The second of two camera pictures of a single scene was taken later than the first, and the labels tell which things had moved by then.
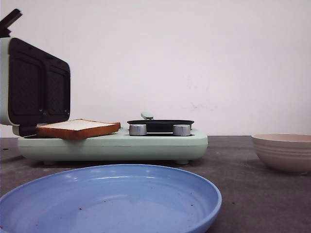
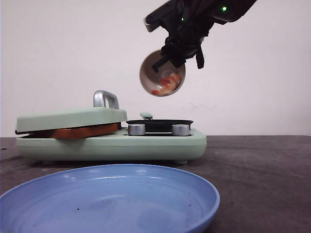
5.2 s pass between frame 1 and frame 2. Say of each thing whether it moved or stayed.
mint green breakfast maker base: stayed
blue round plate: stayed
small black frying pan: stayed
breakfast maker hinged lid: moved
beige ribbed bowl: moved
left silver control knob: stayed
